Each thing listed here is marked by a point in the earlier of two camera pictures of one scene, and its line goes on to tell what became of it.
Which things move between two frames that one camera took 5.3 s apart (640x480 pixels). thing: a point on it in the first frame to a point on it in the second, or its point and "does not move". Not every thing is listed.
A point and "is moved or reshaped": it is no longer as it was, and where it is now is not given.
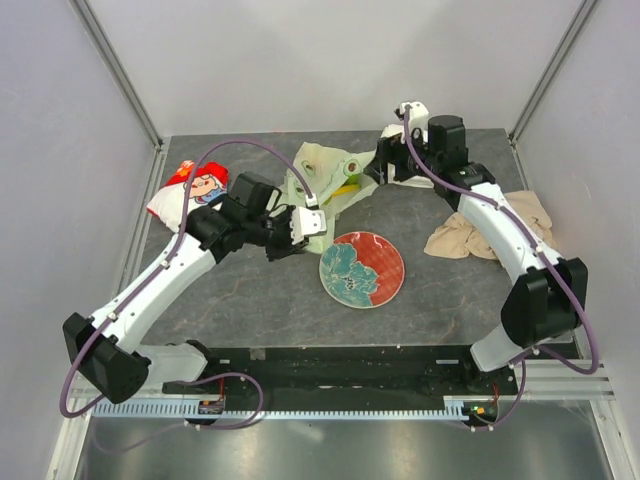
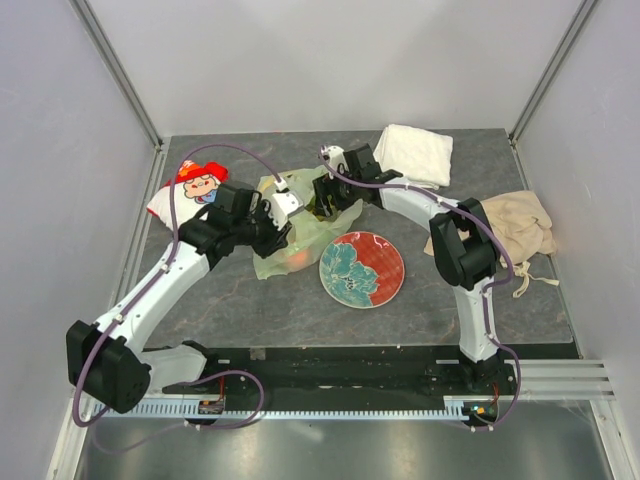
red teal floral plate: (361, 269) does not move
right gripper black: (387, 150) to (323, 187)
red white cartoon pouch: (209, 182) does not move
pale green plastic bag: (331, 179) is moved or reshaped
